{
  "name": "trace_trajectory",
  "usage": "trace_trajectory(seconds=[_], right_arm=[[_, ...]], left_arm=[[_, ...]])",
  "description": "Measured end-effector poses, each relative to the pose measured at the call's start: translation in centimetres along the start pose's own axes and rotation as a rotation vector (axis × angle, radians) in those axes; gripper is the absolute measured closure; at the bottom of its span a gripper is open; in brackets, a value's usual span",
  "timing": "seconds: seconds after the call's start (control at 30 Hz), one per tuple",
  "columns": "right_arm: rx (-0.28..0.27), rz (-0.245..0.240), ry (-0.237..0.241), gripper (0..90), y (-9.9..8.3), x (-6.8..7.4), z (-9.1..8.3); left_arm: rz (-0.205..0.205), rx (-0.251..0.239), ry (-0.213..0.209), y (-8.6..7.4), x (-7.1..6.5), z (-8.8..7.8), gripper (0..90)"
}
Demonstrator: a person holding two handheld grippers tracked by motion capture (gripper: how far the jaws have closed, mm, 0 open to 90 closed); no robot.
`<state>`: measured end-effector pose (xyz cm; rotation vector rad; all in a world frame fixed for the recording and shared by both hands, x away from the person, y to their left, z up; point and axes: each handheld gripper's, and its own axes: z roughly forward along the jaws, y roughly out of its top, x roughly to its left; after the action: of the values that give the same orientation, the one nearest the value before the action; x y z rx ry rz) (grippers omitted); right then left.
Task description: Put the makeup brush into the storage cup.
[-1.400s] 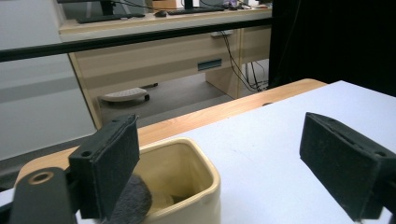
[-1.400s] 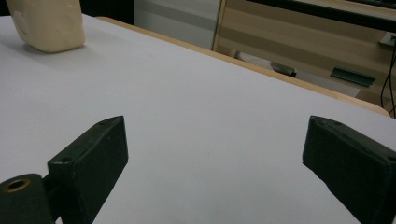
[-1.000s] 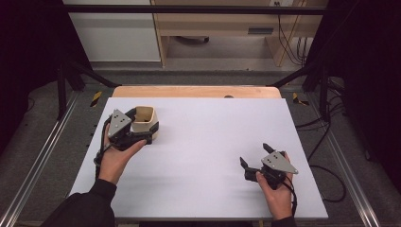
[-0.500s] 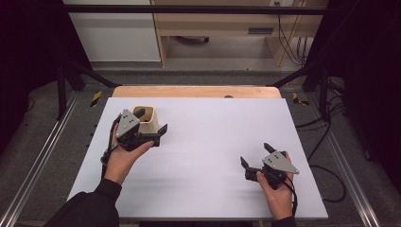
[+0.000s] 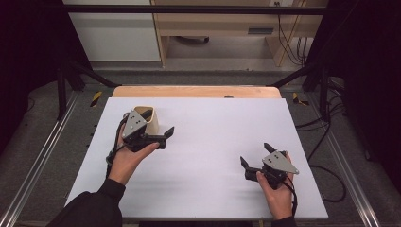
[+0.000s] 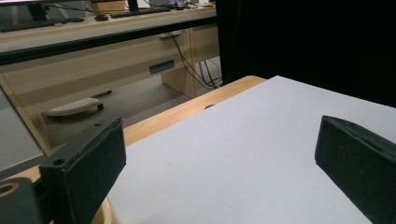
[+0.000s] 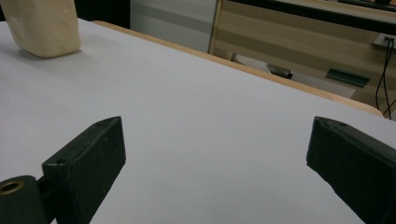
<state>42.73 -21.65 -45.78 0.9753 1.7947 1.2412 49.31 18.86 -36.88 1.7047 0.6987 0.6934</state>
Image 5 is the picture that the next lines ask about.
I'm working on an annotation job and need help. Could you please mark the black horizontal frame bar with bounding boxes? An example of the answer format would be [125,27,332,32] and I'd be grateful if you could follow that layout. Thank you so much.
[62,4,327,15]

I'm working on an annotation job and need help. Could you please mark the black curtain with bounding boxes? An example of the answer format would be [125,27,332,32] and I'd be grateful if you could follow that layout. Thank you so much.
[0,0,93,154]
[305,0,401,193]

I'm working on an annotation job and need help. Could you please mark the right hand-held gripper cable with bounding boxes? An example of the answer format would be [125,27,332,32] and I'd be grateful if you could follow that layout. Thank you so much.
[283,176,299,218]

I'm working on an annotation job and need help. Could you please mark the white cabinet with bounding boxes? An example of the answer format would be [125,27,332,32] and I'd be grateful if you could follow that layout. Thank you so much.
[61,0,162,62]

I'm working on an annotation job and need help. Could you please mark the hand-held gripper cable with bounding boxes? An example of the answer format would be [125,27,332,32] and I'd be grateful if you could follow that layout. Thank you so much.
[283,176,299,218]
[105,121,128,178]

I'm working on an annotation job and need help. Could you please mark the hanging black cables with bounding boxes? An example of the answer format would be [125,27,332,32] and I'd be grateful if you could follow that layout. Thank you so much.
[274,1,309,67]

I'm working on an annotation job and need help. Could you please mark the left hand-held gripper cable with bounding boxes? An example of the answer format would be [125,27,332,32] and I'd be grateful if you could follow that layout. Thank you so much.
[105,121,128,178]

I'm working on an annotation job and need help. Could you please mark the black floor cable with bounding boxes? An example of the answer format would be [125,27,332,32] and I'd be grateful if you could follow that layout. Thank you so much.
[295,94,348,203]

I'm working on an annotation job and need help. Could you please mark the beige square cup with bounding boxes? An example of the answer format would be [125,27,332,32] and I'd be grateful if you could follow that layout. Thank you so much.
[133,105,160,135]

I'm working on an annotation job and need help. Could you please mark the aluminium floor rail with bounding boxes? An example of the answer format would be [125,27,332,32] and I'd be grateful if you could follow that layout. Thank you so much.
[0,91,80,227]
[306,94,383,227]

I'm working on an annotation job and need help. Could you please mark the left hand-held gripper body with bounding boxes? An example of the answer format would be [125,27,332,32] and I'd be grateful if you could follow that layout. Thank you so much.
[121,110,167,153]

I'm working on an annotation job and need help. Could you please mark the person's right hand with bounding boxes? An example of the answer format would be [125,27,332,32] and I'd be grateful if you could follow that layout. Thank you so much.
[255,170,296,221]

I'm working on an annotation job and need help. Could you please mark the yellow black floor tape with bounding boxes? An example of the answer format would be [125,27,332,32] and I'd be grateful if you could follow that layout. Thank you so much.
[291,92,310,107]
[90,91,104,108]

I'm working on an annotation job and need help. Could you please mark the light wooden desk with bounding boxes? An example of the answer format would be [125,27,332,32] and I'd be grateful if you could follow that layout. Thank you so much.
[150,0,329,68]

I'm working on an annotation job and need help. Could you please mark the black metal stand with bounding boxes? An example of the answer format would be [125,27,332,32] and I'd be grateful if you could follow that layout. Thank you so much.
[56,60,121,121]
[268,60,332,123]

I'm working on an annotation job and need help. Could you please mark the wooden table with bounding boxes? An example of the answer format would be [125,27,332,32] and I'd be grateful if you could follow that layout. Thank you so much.
[112,85,282,99]

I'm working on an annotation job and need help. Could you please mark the grey desk socket strip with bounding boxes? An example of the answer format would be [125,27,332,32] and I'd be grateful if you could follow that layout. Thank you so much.
[247,27,275,35]

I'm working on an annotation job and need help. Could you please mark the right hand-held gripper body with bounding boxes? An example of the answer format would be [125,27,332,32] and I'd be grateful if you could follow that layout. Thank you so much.
[245,150,300,191]

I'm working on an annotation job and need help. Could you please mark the person's left hand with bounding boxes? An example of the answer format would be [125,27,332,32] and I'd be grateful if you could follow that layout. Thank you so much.
[108,125,161,186]

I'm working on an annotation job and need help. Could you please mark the white table board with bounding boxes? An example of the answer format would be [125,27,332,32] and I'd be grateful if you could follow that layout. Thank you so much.
[60,96,329,220]

